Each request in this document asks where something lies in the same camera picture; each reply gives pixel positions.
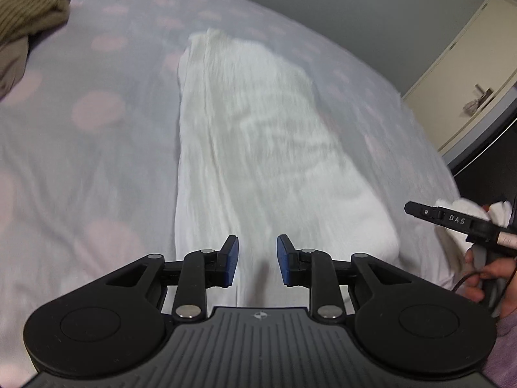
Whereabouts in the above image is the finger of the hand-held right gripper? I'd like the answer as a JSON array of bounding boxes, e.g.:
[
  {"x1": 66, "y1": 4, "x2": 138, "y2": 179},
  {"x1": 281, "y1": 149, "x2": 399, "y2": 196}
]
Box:
[{"x1": 404, "y1": 201, "x2": 498, "y2": 238}]

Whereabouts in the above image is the person's purple fleece pant leg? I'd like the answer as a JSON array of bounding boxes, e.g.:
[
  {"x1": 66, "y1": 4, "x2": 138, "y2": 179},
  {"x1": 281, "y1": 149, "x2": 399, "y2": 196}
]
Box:
[{"x1": 482, "y1": 317, "x2": 517, "y2": 388}]

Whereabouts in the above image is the person's right hand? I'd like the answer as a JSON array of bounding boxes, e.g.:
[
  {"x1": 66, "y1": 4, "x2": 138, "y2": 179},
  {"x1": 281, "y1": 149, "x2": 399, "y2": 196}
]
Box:
[{"x1": 464, "y1": 247, "x2": 517, "y2": 320}]

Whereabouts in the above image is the cream cabinet door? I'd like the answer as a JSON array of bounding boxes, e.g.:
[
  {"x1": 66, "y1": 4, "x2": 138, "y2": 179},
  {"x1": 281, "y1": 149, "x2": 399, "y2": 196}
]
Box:
[{"x1": 401, "y1": 0, "x2": 517, "y2": 158}]

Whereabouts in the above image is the brown striped garment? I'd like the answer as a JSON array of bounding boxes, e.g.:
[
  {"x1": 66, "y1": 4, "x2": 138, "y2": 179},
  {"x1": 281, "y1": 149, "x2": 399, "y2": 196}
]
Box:
[{"x1": 0, "y1": 0, "x2": 72, "y2": 45}]

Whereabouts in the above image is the beige garment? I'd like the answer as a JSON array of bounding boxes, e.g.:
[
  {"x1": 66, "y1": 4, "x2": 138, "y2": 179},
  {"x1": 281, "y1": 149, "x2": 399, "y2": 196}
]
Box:
[{"x1": 0, "y1": 34, "x2": 41, "y2": 98}]

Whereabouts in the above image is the small white cloth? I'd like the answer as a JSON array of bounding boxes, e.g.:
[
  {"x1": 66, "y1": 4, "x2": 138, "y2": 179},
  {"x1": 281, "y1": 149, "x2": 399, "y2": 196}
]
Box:
[{"x1": 434, "y1": 197, "x2": 513, "y2": 247}]

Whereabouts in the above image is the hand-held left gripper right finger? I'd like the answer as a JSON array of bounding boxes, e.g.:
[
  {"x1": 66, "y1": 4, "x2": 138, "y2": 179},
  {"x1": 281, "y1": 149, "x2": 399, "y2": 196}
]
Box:
[{"x1": 276, "y1": 234, "x2": 409, "y2": 319}]

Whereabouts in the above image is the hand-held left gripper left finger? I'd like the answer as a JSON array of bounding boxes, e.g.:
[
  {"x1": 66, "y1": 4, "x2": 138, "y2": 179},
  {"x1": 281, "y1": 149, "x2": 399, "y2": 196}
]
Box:
[{"x1": 101, "y1": 234, "x2": 240, "y2": 319}]

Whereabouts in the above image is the white crinkled garment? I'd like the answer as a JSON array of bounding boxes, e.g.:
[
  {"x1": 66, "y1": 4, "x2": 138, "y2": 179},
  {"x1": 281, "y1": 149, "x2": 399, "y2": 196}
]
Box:
[{"x1": 174, "y1": 27, "x2": 401, "y2": 312}]

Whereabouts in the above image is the polka-dot bed sheet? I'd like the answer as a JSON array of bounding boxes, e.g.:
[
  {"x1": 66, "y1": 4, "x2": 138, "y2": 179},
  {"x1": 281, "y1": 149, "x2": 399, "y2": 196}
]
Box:
[{"x1": 0, "y1": 0, "x2": 465, "y2": 376}]

